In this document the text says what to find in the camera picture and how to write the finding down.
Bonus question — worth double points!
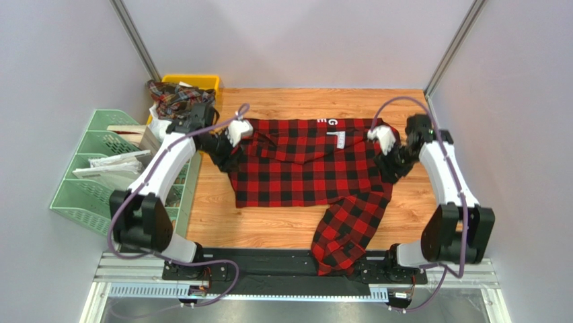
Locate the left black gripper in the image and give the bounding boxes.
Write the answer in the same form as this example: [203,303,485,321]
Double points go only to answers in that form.
[199,127,245,174]

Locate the red black plaid shirt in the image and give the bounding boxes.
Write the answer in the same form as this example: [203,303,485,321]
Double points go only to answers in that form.
[229,118,393,276]

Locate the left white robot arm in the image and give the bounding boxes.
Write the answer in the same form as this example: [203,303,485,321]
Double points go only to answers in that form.
[107,103,252,266]

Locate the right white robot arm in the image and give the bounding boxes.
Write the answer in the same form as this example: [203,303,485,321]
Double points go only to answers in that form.
[367,114,495,281]

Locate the yellow plastic bin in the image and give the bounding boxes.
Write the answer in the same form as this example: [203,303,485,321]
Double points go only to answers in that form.
[154,75,219,122]

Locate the white cloth in bin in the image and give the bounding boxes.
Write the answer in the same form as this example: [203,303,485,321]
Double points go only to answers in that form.
[147,103,172,143]

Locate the multicolour plaid shirt in bin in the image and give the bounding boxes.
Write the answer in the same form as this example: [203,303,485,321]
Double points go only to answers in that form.
[145,80,216,120]

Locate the brown book in rack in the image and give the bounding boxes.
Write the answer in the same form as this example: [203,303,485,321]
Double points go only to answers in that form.
[107,125,158,147]

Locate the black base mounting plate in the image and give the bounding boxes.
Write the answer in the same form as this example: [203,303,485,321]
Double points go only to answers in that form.
[120,247,475,297]

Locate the papers in file rack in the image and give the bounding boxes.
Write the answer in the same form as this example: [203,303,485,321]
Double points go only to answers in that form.
[71,150,153,190]

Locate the green plastic file rack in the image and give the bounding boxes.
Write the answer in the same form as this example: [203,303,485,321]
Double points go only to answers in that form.
[49,109,202,242]

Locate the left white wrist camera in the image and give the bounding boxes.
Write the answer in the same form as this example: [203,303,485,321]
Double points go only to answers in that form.
[225,119,254,147]

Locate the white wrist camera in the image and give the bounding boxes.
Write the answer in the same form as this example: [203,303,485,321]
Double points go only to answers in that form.
[367,125,397,155]
[225,119,254,147]

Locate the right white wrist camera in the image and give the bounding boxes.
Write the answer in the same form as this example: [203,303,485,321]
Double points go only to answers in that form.
[367,125,397,155]

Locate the aluminium rail frame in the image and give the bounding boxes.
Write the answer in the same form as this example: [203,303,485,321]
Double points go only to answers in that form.
[92,252,510,322]

